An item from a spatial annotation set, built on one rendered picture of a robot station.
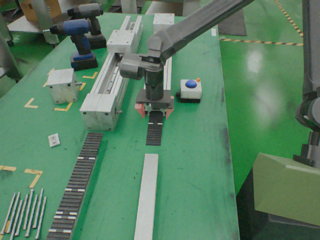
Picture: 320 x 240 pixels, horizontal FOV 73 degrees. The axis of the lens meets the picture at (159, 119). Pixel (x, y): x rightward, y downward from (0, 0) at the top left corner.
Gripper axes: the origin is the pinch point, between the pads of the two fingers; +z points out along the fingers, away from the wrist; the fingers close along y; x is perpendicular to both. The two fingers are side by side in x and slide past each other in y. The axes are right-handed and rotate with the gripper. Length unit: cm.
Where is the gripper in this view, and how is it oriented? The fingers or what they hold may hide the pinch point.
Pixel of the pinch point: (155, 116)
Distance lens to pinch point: 74.5
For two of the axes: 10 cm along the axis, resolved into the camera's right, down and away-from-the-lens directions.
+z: 0.0, 7.2, 7.0
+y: -10.0, -0.4, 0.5
